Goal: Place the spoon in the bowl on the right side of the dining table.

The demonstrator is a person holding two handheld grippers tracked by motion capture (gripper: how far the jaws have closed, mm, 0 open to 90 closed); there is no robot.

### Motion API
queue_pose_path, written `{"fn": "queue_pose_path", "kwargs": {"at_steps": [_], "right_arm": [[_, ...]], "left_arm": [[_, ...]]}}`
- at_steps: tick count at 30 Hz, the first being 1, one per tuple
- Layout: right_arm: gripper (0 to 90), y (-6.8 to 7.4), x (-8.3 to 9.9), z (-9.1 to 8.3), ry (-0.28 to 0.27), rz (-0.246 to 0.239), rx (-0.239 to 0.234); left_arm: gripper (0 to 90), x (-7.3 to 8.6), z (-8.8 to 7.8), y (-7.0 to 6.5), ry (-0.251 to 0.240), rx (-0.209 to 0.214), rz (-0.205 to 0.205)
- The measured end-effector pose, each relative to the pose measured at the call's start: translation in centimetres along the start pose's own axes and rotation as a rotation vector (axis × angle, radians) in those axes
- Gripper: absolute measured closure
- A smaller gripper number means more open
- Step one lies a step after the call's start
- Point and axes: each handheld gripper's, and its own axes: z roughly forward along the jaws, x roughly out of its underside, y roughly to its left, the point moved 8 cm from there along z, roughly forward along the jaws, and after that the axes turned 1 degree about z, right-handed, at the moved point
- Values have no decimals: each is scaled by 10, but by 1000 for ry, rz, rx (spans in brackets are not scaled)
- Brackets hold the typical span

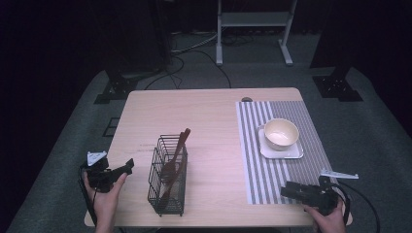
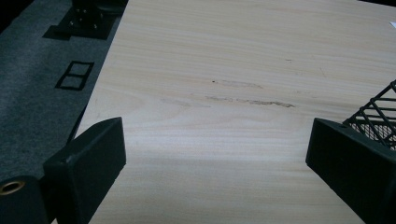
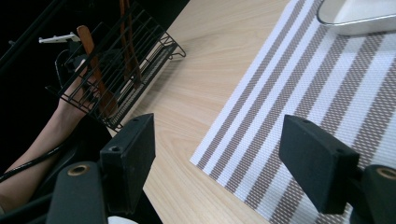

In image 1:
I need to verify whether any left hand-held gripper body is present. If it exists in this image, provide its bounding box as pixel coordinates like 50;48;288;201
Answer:
80;150;115;194

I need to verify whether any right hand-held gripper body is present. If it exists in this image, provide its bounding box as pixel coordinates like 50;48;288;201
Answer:
308;168;360;216

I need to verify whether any cream bowl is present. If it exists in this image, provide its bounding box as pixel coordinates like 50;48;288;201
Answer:
263;117;300;151

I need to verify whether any black wire cutlery basket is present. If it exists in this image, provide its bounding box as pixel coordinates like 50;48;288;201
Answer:
147;134;189;217

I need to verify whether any person's left hand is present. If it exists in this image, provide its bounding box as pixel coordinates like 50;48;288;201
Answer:
83;171;129;213

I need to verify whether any person's right hand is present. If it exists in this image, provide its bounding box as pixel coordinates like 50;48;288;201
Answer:
303;198;348;233

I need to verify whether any white square plate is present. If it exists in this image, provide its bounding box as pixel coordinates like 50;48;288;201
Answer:
257;125;305;160

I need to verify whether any grey striped placemat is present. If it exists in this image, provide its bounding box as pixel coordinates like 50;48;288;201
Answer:
235;100;338;206

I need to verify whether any black stand with base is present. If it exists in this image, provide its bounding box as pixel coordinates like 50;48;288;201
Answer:
93;0;173;105
309;0;364;103

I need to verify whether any white metal stand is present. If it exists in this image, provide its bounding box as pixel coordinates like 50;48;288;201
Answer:
215;0;298;67

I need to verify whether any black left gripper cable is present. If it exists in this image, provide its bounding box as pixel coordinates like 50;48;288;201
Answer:
78;164;99;226

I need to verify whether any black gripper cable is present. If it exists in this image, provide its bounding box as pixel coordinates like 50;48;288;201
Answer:
78;164;99;226
329;181;381;233

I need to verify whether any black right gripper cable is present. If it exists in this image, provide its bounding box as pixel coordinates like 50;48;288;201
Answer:
329;181;381;233

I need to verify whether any black floor cable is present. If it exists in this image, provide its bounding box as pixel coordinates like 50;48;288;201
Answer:
143;49;233;91

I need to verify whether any white floor cable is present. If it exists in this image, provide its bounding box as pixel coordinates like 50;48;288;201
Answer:
170;30;219;54

